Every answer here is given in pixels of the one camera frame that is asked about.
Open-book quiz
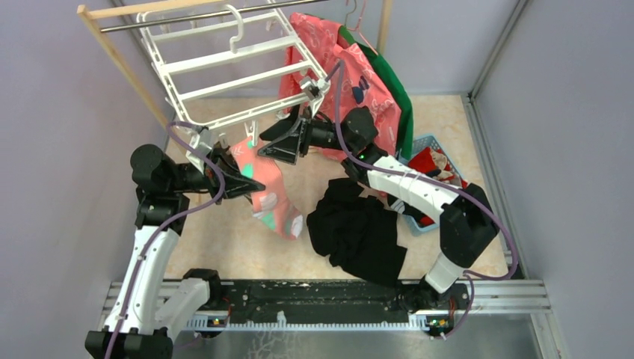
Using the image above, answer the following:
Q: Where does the wooden frame post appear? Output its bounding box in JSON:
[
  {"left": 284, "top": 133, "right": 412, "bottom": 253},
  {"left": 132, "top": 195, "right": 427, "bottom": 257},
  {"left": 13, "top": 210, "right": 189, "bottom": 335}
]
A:
[{"left": 76, "top": 0, "right": 204, "bottom": 199}]

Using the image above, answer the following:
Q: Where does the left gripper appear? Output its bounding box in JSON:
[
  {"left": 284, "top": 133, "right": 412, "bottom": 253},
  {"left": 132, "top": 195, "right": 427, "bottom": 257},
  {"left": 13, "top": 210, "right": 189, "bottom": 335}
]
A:
[{"left": 167, "top": 144, "right": 266, "bottom": 205}]

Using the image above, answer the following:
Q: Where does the white plastic sock hanger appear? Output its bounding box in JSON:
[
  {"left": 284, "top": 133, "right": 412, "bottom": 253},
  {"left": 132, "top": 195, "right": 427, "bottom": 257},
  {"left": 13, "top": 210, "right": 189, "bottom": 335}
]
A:
[{"left": 136, "top": 4, "right": 330, "bottom": 147}]

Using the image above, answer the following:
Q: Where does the light blue plastic basket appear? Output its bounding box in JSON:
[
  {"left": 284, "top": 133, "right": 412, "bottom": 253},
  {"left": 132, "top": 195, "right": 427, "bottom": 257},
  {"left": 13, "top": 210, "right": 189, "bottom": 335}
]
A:
[{"left": 398, "top": 134, "right": 467, "bottom": 236}]

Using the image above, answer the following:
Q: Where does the black cloth pile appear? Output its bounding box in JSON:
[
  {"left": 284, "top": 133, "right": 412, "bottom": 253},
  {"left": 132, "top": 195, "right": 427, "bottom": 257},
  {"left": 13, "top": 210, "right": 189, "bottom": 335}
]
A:
[{"left": 307, "top": 178, "right": 407, "bottom": 288}]

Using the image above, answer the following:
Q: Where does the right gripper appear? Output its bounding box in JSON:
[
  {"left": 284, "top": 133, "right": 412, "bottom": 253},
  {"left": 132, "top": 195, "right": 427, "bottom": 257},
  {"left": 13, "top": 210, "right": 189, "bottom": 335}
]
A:
[{"left": 257, "top": 100, "right": 355, "bottom": 166}]

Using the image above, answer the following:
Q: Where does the pink sock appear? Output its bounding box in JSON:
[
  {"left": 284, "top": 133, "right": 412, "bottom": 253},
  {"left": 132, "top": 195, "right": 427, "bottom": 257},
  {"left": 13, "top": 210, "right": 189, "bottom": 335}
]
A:
[{"left": 231, "top": 136, "right": 304, "bottom": 240}]

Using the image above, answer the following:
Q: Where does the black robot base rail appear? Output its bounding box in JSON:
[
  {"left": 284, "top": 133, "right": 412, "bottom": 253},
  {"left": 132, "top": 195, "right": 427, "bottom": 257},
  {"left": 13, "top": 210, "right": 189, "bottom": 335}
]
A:
[{"left": 101, "top": 278, "right": 551, "bottom": 340}]

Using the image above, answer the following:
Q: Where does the green garment on hanger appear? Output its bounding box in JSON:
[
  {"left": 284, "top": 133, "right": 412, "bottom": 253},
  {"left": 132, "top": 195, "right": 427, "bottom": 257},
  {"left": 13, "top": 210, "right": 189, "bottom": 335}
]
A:
[{"left": 339, "top": 26, "right": 414, "bottom": 157}]

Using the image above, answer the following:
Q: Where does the pink printed shirt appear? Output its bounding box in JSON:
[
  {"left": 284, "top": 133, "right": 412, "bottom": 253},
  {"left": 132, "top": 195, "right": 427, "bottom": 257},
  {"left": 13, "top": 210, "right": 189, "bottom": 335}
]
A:
[{"left": 289, "top": 13, "right": 401, "bottom": 155}]

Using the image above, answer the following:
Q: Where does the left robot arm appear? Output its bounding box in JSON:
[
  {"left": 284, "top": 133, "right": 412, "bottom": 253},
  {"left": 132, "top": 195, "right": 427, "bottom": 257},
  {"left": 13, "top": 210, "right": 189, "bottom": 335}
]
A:
[{"left": 84, "top": 144, "right": 265, "bottom": 358}]

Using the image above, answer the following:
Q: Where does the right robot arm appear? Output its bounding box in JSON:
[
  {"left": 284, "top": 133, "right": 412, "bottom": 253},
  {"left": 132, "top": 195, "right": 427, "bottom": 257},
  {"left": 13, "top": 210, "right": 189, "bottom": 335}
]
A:
[{"left": 259, "top": 105, "right": 499, "bottom": 308}]

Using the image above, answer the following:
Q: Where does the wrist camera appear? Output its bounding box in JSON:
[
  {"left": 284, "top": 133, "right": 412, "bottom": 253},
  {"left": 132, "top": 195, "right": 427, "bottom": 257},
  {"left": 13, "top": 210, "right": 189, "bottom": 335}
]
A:
[
  {"left": 300, "top": 76, "right": 330, "bottom": 115},
  {"left": 185, "top": 126, "right": 218, "bottom": 173}
]

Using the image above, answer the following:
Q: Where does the beige and red animal sock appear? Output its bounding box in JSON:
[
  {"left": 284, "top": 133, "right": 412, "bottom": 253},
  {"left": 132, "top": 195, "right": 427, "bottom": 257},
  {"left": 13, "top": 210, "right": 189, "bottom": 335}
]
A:
[{"left": 407, "top": 147, "right": 468, "bottom": 188}]

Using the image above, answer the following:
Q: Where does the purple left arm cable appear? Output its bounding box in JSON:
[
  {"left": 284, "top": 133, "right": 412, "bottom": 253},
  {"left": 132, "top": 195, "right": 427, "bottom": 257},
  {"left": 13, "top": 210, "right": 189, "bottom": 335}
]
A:
[{"left": 102, "top": 121, "right": 227, "bottom": 359}]

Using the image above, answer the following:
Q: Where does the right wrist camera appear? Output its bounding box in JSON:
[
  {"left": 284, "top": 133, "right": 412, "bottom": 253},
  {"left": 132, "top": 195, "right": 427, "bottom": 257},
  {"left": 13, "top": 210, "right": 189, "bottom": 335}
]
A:
[{"left": 300, "top": 76, "right": 330, "bottom": 115}]

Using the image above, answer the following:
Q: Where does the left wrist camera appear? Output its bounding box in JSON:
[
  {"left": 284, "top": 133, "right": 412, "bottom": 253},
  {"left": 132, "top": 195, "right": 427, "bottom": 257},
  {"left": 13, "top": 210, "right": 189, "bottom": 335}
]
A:
[{"left": 185, "top": 126, "right": 218, "bottom": 173}]

